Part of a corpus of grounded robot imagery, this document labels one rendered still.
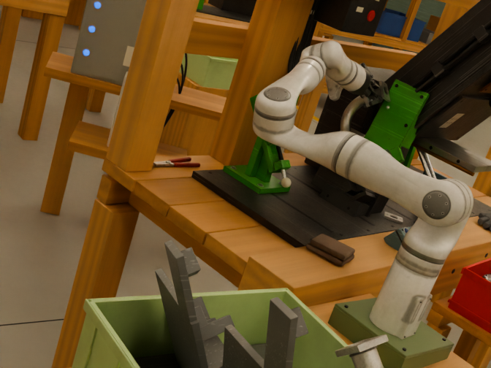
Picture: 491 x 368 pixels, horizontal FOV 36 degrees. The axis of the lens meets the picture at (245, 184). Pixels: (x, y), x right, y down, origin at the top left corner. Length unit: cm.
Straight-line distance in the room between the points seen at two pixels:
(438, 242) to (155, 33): 85
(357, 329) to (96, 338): 60
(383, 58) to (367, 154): 128
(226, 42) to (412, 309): 97
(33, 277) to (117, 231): 116
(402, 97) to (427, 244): 75
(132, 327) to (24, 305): 173
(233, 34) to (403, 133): 55
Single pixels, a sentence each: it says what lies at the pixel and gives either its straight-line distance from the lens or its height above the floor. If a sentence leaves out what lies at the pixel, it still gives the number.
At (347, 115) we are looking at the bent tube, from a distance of 222.
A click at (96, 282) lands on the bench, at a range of 212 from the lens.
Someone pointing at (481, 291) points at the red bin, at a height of 89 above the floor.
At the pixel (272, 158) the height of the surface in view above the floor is 99.
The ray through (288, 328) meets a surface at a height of 114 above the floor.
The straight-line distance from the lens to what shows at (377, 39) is 781.
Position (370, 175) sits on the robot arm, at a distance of 153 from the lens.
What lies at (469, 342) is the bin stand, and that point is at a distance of 238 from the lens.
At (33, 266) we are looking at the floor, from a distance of 325.
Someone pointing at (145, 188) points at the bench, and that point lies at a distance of 192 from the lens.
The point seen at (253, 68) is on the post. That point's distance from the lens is 218.
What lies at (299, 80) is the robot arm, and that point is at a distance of 173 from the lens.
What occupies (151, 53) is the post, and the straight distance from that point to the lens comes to 190.
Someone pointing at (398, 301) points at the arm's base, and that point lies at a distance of 156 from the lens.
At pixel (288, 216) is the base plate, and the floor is 90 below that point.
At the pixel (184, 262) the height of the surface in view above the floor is 112.
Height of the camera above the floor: 158
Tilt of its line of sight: 19 degrees down
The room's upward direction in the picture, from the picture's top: 18 degrees clockwise
